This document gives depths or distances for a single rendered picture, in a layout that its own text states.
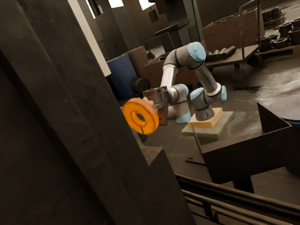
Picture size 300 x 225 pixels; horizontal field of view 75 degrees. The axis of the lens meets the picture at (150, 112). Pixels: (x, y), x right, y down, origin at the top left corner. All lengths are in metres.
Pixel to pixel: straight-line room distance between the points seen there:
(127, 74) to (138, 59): 0.53
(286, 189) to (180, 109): 0.83
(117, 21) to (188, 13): 2.00
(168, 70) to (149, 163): 0.85
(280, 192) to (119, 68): 3.53
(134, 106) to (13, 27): 0.54
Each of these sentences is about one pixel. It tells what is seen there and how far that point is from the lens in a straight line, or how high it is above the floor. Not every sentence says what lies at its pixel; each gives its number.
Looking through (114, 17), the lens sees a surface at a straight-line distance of 5.73.
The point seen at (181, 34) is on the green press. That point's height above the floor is 0.72.
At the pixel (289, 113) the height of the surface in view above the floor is 0.43.
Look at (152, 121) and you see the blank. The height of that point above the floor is 0.81.
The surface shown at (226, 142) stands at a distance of 0.85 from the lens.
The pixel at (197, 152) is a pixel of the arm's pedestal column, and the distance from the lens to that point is 1.82.
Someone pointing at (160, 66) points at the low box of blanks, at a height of 0.54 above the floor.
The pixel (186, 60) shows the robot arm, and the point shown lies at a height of 0.88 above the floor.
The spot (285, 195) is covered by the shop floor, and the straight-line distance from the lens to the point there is 1.45.
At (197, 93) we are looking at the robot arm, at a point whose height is 0.57.
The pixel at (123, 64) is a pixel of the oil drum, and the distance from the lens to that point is 4.24.
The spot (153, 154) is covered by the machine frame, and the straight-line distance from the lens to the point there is 0.42.
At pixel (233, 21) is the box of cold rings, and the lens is 4.44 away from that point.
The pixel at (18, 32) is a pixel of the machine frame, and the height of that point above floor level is 1.15.
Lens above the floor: 1.10
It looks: 21 degrees down
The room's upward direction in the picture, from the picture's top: 23 degrees counter-clockwise
